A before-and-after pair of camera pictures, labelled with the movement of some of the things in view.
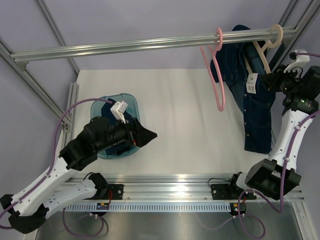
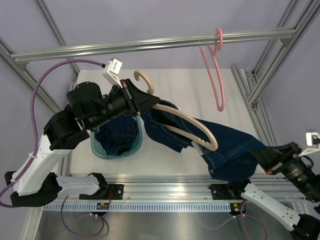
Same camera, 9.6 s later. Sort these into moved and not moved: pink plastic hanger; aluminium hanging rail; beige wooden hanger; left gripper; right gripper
Moved: right gripper; beige wooden hanger; left gripper
Not moved: pink plastic hanger; aluminium hanging rail
